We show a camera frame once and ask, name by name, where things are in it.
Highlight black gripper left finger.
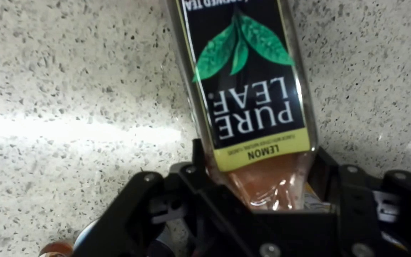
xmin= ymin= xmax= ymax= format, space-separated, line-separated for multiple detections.
xmin=71 ymin=137 xmax=256 ymax=257

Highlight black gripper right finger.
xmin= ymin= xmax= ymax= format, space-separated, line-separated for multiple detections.
xmin=303 ymin=146 xmax=411 ymax=257

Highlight tea bottle with black lid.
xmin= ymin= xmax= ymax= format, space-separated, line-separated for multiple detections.
xmin=163 ymin=0 xmax=319 ymax=213

